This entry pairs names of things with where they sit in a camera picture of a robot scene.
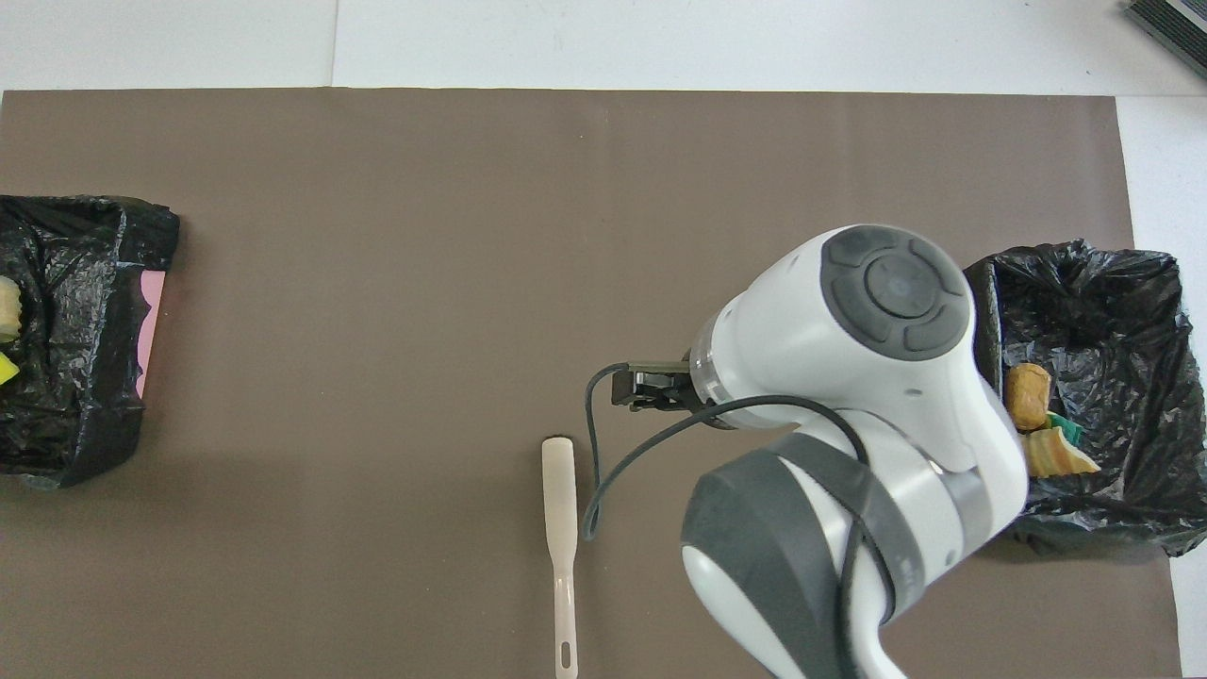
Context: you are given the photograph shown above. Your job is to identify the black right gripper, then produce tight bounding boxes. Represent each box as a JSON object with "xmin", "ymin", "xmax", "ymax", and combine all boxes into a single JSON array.
[{"xmin": 611, "ymin": 359, "xmax": 706, "ymax": 414}]

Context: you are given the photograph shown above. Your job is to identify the beige hand brush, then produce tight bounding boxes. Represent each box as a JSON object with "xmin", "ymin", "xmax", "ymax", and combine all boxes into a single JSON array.
[{"xmin": 541, "ymin": 437, "xmax": 579, "ymax": 679}]

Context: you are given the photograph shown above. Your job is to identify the brown bread roll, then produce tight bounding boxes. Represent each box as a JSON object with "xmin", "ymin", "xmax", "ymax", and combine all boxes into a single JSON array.
[{"xmin": 1005, "ymin": 363, "xmax": 1052, "ymax": 432}]

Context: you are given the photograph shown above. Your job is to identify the golden croissant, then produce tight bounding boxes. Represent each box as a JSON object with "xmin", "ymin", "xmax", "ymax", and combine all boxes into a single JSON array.
[{"xmin": 1023, "ymin": 429, "xmax": 1101, "ymax": 478}]

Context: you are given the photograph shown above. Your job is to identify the black bag lined pink bin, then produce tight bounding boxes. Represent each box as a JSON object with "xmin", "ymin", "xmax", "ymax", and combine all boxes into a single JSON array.
[{"xmin": 0, "ymin": 195, "xmax": 180, "ymax": 489}]

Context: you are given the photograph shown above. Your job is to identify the brown table mat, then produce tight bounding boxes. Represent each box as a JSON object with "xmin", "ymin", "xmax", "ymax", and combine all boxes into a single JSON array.
[{"xmin": 0, "ymin": 89, "xmax": 1182, "ymax": 679}]

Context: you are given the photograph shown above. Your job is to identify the grey ribbed panel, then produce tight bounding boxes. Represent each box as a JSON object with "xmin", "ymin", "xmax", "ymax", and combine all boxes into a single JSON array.
[{"xmin": 1124, "ymin": 0, "xmax": 1207, "ymax": 78}]

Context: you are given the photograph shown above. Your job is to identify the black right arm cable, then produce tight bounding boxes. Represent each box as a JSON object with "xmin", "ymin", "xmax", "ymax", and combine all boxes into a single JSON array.
[{"xmin": 583, "ymin": 363, "xmax": 873, "ymax": 679}]

